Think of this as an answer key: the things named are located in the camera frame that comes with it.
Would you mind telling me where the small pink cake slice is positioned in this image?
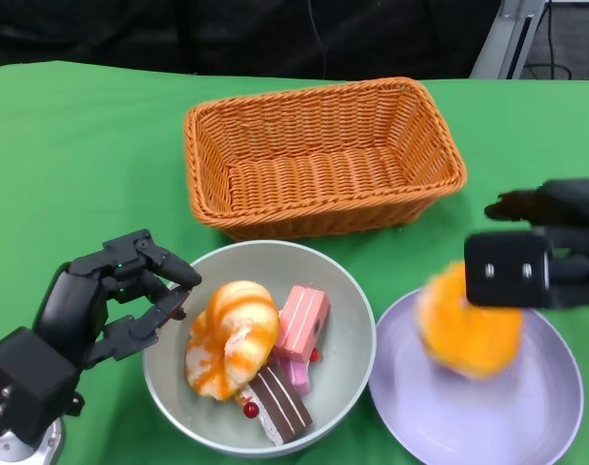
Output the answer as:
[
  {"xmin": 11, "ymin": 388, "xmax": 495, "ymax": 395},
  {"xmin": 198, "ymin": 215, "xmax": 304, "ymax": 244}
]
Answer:
[{"xmin": 267, "ymin": 353, "xmax": 311, "ymax": 396}]

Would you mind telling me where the round orange bread bun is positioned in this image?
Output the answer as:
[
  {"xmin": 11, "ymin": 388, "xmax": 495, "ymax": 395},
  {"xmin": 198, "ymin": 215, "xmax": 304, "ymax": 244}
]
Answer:
[{"xmin": 418, "ymin": 261, "xmax": 524, "ymax": 382}]

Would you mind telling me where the green tablecloth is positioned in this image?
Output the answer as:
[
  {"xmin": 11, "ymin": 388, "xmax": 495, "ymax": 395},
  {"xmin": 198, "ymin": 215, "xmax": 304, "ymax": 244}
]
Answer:
[{"xmin": 0, "ymin": 60, "xmax": 589, "ymax": 465}]

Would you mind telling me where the black backdrop curtain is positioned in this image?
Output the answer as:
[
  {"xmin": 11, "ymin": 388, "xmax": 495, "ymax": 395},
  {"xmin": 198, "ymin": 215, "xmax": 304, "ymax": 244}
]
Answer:
[{"xmin": 0, "ymin": 0, "xmax": 502, "ymax": 81}]

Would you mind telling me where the twisted orange ring bread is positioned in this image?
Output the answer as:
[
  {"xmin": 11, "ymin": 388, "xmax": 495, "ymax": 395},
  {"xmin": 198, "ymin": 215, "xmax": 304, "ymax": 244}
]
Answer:
[{"xmin": 185, "ymin": 280, "xmax": 280, "ymax": 402}]

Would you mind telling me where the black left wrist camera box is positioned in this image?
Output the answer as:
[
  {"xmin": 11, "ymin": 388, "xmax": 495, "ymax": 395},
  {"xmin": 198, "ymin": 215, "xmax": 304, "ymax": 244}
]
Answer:
[{"xmin": 0, "ymin": 326, "xmax": 80, "ymax": 447}]

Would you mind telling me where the orange wicker basket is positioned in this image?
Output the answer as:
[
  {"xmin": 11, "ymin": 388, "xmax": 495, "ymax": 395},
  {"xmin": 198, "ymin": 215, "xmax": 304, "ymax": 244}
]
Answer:
[{"xmin": 183, "ymin": 76, "xmax": 468, "ymax": 242}]

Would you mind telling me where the chocolate layered cake slice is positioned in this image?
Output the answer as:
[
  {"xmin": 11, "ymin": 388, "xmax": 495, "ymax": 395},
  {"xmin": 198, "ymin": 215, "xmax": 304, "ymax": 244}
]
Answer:
[{"xmin": 233, "ymin": 365, "xmax": 314, "ymax": 448}]

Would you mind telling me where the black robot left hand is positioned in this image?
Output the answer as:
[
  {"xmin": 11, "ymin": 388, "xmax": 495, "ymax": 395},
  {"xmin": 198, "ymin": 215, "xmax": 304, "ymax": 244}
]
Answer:
[{"xmin": 32, "ymin": 228, "xmax": 202, "ymax": 372}]

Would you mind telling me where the grey metal frame leg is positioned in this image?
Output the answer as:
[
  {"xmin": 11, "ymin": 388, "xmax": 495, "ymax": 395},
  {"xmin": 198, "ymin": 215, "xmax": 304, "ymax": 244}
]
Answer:
[{"xmin": 470, "ymin": 0, "xmax": 550, "ymax": 79}]

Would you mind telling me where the black floor cable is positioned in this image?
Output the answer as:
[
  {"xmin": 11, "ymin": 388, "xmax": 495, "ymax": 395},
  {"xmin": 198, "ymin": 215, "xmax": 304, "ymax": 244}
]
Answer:
[{"xmin": 522, "ymin": 0, "xmax": 574, "ymax": 81}]

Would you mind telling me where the lavender plate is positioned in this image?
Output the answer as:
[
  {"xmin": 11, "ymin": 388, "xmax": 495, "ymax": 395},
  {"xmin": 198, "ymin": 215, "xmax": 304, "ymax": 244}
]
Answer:
[{"xmin": 368, "ymin": 289, "xmax": 585, "ymax": 465}]

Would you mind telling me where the large pink cake slice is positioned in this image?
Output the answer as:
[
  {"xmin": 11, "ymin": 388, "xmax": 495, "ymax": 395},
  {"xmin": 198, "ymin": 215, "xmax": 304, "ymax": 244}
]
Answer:
[{"xmin": 273, "ymin": 285, "xmax": 332, "ymax": 363}]

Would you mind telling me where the grey ceramic bowl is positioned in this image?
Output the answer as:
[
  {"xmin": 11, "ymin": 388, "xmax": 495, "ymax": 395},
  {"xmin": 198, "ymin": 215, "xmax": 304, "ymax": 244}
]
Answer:
[{"xmin": 141, "ymin": 240, "xmax": 377, "ymax": 459}]

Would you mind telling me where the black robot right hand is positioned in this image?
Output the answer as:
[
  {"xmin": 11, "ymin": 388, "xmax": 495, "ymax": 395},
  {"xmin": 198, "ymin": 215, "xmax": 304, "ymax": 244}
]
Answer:
[{"xmin": 483, "ymin": 177, "xmax": 589, "ymax": 311}]

